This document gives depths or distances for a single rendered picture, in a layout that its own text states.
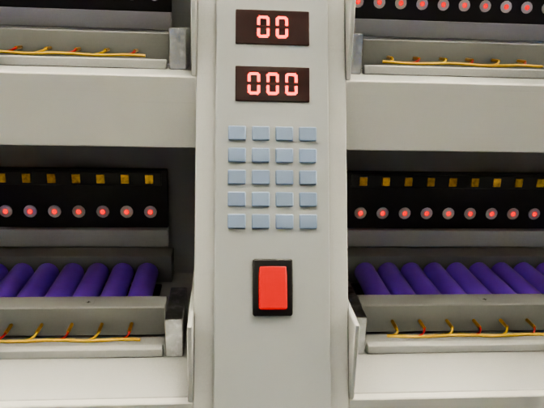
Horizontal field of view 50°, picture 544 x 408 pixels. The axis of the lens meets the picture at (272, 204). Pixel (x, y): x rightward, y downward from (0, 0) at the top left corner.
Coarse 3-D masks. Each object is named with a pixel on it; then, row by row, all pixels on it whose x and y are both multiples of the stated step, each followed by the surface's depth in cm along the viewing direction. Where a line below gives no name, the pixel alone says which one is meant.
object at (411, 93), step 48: (384, 0) 54; (432, 0) 55; (480, 0) 55; (528, 0) 56; (384, 48) 44; (432, 48) 44; (480, 48) 45; (528, 48) 45; (384, 96) 37; (432, 96) 38; (480, 96) 38; (528, 96) 38; (384, 144) 38; (432, 144) 39; (480, 144) 39; (528, 144) 39
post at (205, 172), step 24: (336, 0) 37; (336, 24) 37; (336, 48) 37; (336, 72) 37; (336, 96) 37; (336, 120) 37; (336, 144) 37; (336, 168) 36; (336, 192) 36; (336, 216) 36; (336, 240) 36; (336, 264) 36; (336, 288) 36; (336, 312) 36; (336, 336) 36; (336, 360) 35; (336, 384) 35
